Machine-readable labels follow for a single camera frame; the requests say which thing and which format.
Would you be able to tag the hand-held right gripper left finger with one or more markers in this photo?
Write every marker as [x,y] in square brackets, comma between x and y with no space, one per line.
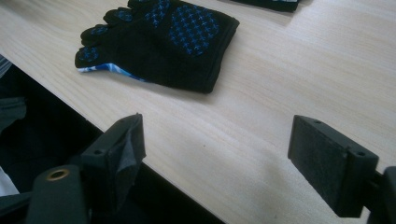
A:
[120,155]

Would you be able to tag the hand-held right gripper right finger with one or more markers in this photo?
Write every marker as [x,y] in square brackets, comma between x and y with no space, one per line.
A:
[323,161]

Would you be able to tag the black glove with blue dots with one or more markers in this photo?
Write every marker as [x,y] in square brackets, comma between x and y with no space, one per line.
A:
[274,3]
[162,43]

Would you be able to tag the dark grey cloth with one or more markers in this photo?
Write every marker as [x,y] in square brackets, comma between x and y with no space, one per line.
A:
[11,112]

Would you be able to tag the white cloth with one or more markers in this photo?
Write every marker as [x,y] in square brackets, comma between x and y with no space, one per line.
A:
[6,185]

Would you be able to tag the grey striped cloth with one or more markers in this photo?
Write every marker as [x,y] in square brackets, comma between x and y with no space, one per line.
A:
[3,65]

